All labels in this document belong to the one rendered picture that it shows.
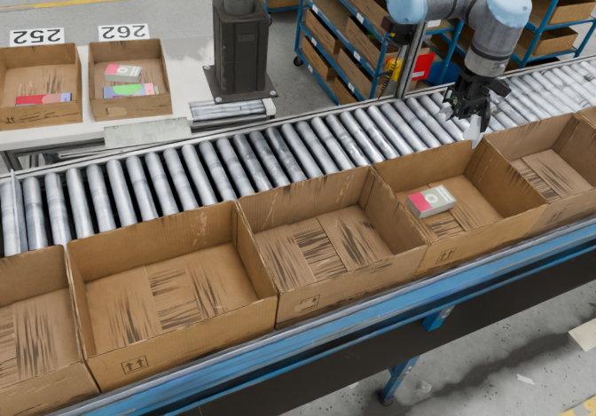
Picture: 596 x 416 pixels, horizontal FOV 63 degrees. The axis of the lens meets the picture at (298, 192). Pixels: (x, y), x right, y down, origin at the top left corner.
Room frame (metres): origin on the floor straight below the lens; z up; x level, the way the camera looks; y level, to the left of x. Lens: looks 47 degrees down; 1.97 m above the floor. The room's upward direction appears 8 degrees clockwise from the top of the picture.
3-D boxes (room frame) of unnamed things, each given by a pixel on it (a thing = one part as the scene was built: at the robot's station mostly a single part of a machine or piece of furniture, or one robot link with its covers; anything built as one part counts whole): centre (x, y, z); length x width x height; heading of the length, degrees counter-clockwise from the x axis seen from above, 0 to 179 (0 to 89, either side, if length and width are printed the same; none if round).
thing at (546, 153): (1.16, -0.77, 0.97); 0.39 x 0.29 x 0.17; 120
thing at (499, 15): (1.01, -0.37, 1.49); 0.10 x 0.09 x 0.12; 34
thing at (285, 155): (1.23, 0.02, 0.72); 0.52 x 0.05 x 0.05; 30
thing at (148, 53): (1.55, 0.71, 0.80); 0.38 x 0.28 x 0.10; 22
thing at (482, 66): (1.01, -0.38, 1.40); 0.10 x 0.09 x 0.05; 30
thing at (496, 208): (0.97, -0.43, 0.96); 0.39 x 0.29 x 0.17; 120
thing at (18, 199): (0.79, 0.78, 0.76); 0.46 x 0.01 x 0.09; 30
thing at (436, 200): (1.02, -0.40, 0.90); 0.13 x 0.07 x 0.04; 122
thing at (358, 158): (1.36, -0.21, 0.72); 0.52 x 0.05 x 0.05; 30
